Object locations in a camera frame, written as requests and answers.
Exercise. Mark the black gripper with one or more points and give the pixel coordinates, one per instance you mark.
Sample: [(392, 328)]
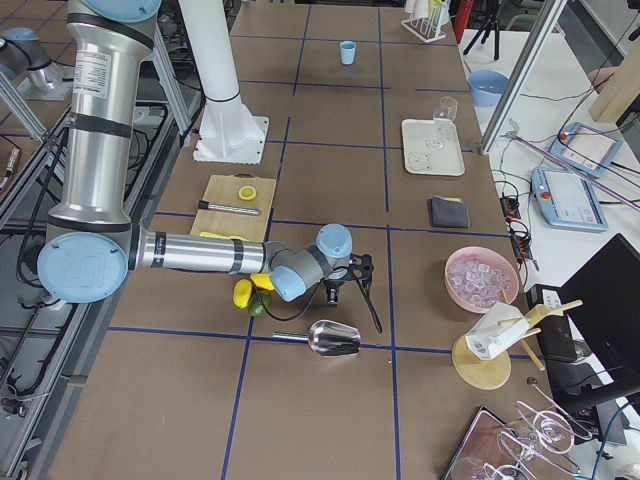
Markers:
[(333, 288)]

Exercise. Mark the light blue plastic cup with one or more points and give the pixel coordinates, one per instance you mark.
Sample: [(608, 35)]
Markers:
[(348, 51)]

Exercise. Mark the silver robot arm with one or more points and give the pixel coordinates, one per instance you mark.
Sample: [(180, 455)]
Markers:
[(92, 244), (23, 54)]

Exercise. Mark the steel ice scoop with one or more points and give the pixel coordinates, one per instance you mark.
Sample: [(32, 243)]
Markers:
[(327, 338)]

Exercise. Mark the pink bowl with ice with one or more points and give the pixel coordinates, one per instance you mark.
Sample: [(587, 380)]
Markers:
[(476, 278)]

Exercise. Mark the yellow lemon upper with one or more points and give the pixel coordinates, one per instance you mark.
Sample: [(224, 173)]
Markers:
[(262, 281)]

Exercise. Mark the yellow lemon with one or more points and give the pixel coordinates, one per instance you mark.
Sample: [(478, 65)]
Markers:
[(262, 281), (242, 293)]

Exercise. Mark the green lime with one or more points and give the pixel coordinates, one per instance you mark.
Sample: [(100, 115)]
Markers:
[(259, 303)]

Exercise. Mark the yellow lemon left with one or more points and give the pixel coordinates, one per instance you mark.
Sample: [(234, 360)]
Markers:
[(242, 293)]

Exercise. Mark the lemon half slice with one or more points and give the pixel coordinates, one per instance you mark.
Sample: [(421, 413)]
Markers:
[(247, 193)]

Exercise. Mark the grey folded cloth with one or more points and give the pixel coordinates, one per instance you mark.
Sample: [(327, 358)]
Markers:
[(448, 213)]

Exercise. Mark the yellow plastic knife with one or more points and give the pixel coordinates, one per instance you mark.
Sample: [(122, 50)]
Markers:
[(208, 234)]

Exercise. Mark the wooden cutting board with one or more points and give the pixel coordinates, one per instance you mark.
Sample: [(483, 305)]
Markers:
[(223, 189)]

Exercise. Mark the wooden paper towel stand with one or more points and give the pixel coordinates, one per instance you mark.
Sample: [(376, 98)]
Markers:
[(480, 356)]

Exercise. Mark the cream bear tray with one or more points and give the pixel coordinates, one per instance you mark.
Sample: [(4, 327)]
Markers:
[(420, 160)]

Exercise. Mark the clear wine glass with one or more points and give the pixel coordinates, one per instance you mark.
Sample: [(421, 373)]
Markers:
[(443, 119)]

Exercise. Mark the blue teach pendant near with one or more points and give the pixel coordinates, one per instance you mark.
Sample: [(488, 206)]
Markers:
[(566, 201)]

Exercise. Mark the blue teach pendant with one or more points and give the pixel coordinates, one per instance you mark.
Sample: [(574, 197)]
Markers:
[(566, 201), (585, 148)]

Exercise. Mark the blue plastic tub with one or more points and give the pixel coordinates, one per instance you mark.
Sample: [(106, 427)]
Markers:
[(487, 87)]

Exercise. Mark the upside-down wine glasses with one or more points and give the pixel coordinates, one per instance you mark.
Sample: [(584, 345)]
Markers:
[(535, 445)]

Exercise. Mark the black laptop monitor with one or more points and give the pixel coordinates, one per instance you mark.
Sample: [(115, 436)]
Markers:
[(608, 320)]

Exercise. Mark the blue teach pendant far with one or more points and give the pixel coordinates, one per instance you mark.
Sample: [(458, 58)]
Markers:
[(585, 148)]

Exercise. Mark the steel knife handle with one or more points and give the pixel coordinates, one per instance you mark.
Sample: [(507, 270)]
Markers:
[(211, 206)]

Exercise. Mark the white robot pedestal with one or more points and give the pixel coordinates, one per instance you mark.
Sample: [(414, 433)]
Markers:
[(228, 131)]

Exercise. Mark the white wire rack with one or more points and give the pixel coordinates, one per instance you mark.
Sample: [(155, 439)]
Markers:
[(426, 19)]

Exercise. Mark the black camera tripod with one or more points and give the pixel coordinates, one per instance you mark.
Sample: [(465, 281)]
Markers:
[(490, 26)]

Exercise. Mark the aluminium frame post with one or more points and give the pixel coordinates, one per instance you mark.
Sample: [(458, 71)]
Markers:
[(542, 28)]

